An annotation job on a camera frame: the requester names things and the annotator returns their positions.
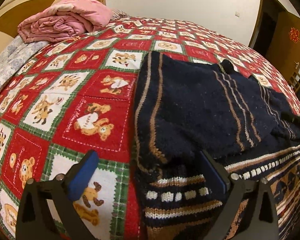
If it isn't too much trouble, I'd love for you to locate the dark wooden door frame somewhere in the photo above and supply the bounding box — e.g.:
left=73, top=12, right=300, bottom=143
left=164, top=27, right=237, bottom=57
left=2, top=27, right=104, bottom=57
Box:
left=248, top=0, right=287, bottom=57

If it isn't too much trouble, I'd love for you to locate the grey floral pillow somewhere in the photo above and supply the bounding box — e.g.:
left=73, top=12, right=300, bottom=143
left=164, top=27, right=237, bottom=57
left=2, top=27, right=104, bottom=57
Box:
left=0, top=35, right=49, bottom=92

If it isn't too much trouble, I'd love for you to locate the pink folded blanket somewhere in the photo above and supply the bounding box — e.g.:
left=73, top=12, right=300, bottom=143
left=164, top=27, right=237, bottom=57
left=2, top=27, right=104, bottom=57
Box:
left=17, top=0, right=113, bottom=43

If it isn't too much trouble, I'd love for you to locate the brown wooden door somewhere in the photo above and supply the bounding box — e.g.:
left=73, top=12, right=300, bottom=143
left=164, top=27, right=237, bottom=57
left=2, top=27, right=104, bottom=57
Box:
left=266, top=11, right=300, bottom=81

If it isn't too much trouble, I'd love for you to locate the red double happiness decoration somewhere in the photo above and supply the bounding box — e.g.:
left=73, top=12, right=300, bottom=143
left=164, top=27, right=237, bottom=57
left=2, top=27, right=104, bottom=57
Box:
left=289, top=27, right=300, bottom=43

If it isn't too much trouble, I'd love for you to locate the wooden chair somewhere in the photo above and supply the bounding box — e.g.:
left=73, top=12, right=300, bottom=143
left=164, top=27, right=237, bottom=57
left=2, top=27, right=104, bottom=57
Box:
left=288, top=72, right=300, bottom=93

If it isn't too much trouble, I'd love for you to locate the red patchwork bear bedspread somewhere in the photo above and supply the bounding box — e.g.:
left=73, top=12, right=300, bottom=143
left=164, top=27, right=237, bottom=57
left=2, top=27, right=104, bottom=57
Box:
left=0, top=17, right=300, bottom=239

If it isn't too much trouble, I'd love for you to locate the navy patterned knit sweater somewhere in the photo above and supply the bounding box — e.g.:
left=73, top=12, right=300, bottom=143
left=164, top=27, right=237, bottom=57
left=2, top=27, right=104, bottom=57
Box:
left=134, top=51, right=300, bottom=239

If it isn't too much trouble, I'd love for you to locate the striped pillow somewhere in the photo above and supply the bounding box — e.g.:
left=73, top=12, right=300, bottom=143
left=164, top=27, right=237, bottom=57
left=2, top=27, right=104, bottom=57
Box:
left=110, top=9, right=130, bottom=21

